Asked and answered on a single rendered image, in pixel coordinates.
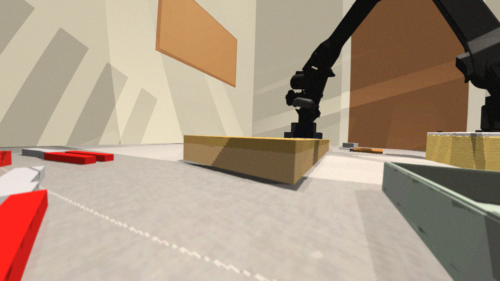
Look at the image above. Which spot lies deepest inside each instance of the white rectangular block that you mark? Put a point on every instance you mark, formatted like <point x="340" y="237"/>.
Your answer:
<point x="350" y="145"/>

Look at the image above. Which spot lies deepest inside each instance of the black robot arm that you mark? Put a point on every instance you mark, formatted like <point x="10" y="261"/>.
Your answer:
<point x="473" y="23"/>

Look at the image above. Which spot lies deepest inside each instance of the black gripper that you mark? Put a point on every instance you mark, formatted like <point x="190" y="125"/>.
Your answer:
<point x="309" y="106"/>

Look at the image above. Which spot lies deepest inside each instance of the brown-handled awl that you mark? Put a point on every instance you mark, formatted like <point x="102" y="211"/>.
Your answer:
<point x="367" y="150"/>

